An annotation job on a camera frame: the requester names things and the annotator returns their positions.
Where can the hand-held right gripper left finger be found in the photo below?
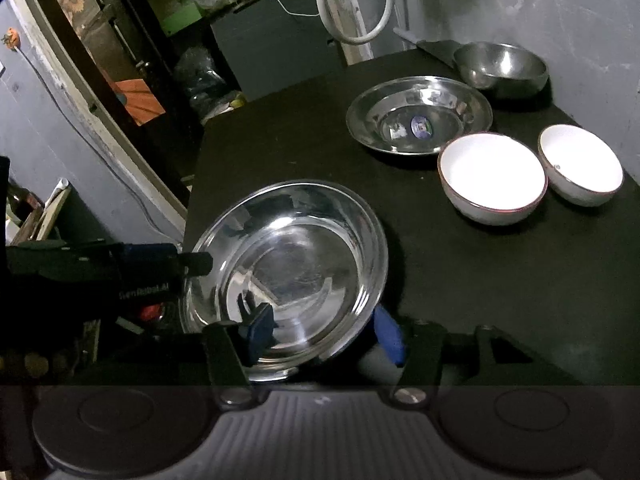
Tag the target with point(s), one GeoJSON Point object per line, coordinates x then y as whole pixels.
{"type": "Point", "coordinates": [257, 334]}

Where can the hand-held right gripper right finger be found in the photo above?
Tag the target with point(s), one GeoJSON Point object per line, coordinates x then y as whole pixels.
{"type": "Point", "coordinates": [389, 336]}

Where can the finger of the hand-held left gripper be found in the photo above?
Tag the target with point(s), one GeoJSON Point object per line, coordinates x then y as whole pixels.
{"type": "Point", "coordinates": [196, 263]}

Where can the plain steel plate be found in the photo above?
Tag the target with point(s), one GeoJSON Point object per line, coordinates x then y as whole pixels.
{"type": "Point", "coordinates": [295, 280]}

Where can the large white bowl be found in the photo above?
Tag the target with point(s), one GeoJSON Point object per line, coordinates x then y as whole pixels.
{"type": "Point", "coordinates": [490, 172]}

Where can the steel plate with sticker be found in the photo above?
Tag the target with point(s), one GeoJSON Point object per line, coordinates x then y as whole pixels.
{"type": "Point", "coordinates": [420, 110]}

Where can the red and white plate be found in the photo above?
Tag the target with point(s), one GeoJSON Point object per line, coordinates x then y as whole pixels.
{"type": "Point", "coordinates": [580, 160]}

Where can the steel bowl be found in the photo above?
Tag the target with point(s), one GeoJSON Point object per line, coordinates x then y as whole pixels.
{"type": "Point", "coordinates": [500, 67]}

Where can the wooden planks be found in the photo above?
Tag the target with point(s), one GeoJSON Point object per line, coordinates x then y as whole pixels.
{"type": "Point", "coordinates": [47, 212]}

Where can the clear plastic bags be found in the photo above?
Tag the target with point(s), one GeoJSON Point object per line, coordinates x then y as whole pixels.
{"type": "Point", "coordinates": [202, 82]}

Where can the dark cabinet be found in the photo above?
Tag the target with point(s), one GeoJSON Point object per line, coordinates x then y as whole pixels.
{"type": "Point", "coordinates": [280, 45]}

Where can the green box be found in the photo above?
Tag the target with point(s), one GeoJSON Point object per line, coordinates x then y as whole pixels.
{"type": "Point", "coordinates": [181, 19]}

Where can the orange wall fixture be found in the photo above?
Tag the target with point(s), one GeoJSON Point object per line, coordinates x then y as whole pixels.
{"type": "Point", "coordinates": [11, 39]}

